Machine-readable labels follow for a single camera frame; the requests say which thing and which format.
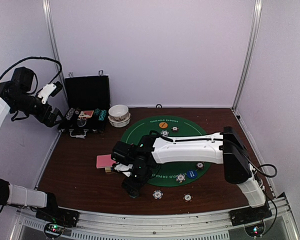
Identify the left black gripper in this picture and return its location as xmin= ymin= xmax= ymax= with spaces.
xmin=12 ymin=91 xmax=65 ymax=127

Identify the blue cream chip row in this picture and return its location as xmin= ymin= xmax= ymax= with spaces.
xmin=64 ymin=107 xmax=75 ymax=121

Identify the teal poker chip stack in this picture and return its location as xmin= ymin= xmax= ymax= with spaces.
xmin=129 ymin=191 xmax=140 ymax=199

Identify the right aluminium frame post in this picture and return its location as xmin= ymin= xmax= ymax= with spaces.
xmin=231 ymin=0 xmax=263 ymax=112

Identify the left aluminium frame post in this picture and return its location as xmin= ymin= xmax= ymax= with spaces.
xmin=42 ymin=0 xmax=68 ymax=104

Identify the brown poker chip stack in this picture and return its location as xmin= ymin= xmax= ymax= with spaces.
xmin=183 ymin=193 xmax=193 ymax=202

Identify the clear round dealer button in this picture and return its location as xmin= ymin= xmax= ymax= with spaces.
xmin=76 ymin=118 xmax=87 ymax=128

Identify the front aluminium rail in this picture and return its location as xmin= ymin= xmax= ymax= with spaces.
xmin=8 ymin=192 xmax=300 ymax=240

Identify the teal chip row in case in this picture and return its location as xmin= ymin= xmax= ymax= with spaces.
xmin=98 ymin=109 xmax=108 ymax=122

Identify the card deck in case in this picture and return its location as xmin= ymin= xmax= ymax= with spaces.
xmin=78 ymin=110 xmax=94 ymax=119

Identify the blue small blind button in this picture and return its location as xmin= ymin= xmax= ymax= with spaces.
xmin=186 ymin=170 xmax=198 ymax=179

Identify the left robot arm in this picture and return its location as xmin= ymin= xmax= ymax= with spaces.
xmin=0 ymin=80 xmax=64 ymax=222

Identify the white ceramic bowl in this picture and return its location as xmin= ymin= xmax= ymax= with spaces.
xmin=108 ymin=104 xmax=129 ymax=122

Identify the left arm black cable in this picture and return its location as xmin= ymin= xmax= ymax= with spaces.
xmin=0 ymin=56 xmax=64 ymax=87

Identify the black poker chip case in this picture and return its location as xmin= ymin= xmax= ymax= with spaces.
xmin=57 ymin=70 xmax=111 ymax=139

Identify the orange round blind button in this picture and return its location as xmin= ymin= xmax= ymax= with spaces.
xmin=159 ymin=121 xmax=168 ymax=129

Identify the red playing card deck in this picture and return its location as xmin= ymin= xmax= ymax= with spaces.
xmin=96 ymin=154 xmax=116 ymax=169

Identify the white scalloped ceramic dish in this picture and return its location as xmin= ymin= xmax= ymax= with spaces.
xmin=108 ymin=113 xmax=131 ymax=128

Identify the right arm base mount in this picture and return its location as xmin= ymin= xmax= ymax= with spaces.
xmin=229 ymin=206 xmax=272 ymax=227

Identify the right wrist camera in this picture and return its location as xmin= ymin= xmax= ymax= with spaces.
xmin=111 ymin=141 xmax=137 ymax=172

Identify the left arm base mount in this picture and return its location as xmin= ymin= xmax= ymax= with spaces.
xmin=35 ymin=208 xmax=80 ymax=228

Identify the green round poker mat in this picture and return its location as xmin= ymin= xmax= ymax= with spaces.
xmin=120 ymin=115 xmax=211 ymax=188

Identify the blue white poker chip stack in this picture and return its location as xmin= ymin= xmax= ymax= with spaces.
xmin=152 ymin=190 xmax=164 ymax=200

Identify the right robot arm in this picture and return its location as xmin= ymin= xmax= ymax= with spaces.
xmin=111 ymin=127 xmax=267 ymax=221

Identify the aluminium frame post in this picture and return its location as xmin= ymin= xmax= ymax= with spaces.
xmin=231 ymin=0 xmax=263 ymax=112
xmin=42 ymin=0 xmax=68 ymax=104

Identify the gold striped card box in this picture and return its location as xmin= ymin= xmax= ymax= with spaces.
xmin=104 ymin=167 xmax=115 ymax=174

